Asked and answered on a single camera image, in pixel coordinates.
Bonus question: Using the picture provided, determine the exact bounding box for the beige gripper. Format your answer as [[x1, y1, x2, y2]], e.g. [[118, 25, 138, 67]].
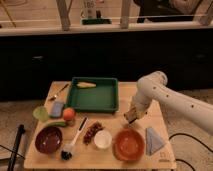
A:
[[124, 106, 147, 124]]

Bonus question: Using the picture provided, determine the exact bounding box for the light green cup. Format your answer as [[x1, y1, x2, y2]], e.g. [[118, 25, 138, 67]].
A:
[[33, 106, 49, 122]]

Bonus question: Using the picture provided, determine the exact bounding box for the black floor cable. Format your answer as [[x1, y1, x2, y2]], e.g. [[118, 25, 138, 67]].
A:
[[168, 132, 213, 171]]

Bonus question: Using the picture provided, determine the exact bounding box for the orange peach fruit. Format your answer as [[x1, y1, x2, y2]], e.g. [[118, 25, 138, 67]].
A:
[[63, 107, 76, 121]]

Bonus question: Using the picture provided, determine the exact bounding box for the green base bottle object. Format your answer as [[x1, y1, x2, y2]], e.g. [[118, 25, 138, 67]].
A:
[[81, 0, 111, 25]]

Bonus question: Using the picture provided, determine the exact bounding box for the green plastic tray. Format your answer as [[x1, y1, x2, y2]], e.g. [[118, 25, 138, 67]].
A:
[[66, 77, 119, 113]]

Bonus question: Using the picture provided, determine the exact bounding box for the yellow corn cob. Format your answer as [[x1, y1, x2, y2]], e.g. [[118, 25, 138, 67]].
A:
[[77, 82, 96, 88]]

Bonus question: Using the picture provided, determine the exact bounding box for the black pole stand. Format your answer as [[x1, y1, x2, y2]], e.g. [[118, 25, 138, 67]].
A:
[[7, 124, 25, 171]]

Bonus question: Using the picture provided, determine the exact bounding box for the dark red bowl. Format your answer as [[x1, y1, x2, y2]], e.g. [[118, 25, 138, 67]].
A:
[[35, 126, 62, 154]]

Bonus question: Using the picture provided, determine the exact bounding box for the green cucumber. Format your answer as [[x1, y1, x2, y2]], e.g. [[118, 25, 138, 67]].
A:
[[45, 121, 68, 127]]

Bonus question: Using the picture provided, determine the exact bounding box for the orange bowl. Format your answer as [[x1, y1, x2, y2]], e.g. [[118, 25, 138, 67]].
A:
[[113, 129, 145, 162]]

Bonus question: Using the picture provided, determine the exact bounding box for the white handled brush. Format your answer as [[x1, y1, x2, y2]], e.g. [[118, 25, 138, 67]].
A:
[[61, 117, 88, 160]]

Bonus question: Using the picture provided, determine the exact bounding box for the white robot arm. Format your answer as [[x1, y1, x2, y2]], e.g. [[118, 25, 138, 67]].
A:
[[124, 71, 213, 135]]

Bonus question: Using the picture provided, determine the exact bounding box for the white paper cup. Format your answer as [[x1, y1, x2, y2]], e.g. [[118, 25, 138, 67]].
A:
[[94, 130, 112, 149]]

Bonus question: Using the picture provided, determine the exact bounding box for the grey folded cloth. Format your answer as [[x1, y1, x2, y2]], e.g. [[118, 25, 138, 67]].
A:
[[146, 127, 166, 156]]

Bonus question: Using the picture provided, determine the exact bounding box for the brown grape bunch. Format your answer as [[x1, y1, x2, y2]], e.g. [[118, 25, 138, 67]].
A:
[[83, 122, 104, 145]]

